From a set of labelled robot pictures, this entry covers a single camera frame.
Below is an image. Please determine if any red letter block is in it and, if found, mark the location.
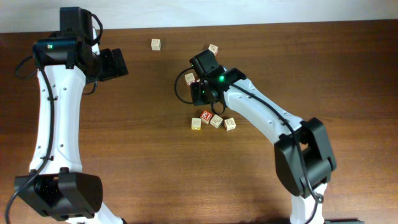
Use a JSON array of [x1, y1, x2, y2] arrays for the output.
[[200, 110, 213, 124]]

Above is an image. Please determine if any wooden block cluster bottom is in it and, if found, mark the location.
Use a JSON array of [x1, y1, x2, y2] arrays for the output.
[[210, 114, 223, 128]]

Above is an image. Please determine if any wooden block cluster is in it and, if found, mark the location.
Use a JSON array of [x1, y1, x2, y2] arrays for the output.
[[210, 114, 223, 128], [184, 73, 197, 86], [191, 118, 201, 130]]

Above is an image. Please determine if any wooden block with swirl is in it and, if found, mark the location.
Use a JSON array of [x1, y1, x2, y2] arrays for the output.
[[224, 118, 236, 131]]

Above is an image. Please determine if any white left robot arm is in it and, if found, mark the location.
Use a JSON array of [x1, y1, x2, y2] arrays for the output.
[[14, 7, 128, 223]]

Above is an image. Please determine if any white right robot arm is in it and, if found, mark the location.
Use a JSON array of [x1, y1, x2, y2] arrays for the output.
[[190, 50, 336, 223]]

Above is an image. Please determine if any wooden block far right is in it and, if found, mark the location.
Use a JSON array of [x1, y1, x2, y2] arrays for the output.
[[208, 44, 218, 55]]

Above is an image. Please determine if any wooden block far left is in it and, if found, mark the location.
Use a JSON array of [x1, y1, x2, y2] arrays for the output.
[[151, 39, 161, 51]]

